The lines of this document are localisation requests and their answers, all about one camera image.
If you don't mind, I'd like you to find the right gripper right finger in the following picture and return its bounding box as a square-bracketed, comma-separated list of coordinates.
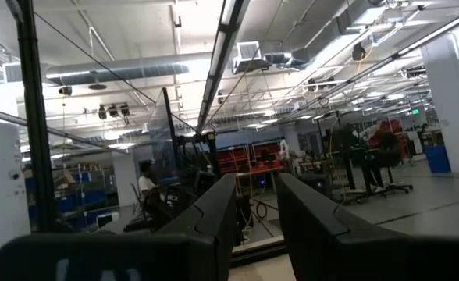
[276, 173, 459, 281]

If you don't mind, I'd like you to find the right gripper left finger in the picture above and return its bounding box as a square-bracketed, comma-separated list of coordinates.
[0, 173, 237, 281]

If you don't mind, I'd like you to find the red storage bin rack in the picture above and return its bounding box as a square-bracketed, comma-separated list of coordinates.
[217, 142, 285, 175]

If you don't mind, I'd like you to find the person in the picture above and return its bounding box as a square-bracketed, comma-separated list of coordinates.
[137, 160, 166, 208]

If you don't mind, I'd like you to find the white square column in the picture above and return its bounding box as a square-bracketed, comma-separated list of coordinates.
[112, 151, 139, 208]
[420, 33, 459, 175]

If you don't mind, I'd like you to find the black office chair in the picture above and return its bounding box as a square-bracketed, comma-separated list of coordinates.
[369, 132, 414, 195]

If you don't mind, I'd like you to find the blue storage shelving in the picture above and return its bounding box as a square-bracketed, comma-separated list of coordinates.
[24, 163, 119, 231]

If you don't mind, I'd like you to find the blue bin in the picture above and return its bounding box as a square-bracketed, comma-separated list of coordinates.
[423, 144, 452, 175]

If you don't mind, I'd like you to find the ceiling air vent box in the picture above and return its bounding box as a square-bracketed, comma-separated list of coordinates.
[232, 41, 272, 74]

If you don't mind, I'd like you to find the long ceiling light fixture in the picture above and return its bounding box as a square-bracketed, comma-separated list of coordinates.
[196, 0, 252, 133]

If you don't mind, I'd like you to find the silver round air duct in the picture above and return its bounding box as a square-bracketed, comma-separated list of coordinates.
[44, 52, 215, 85]

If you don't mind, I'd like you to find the black aluminium rig frame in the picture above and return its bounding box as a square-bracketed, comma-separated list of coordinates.
[5, 0, 289, 269]

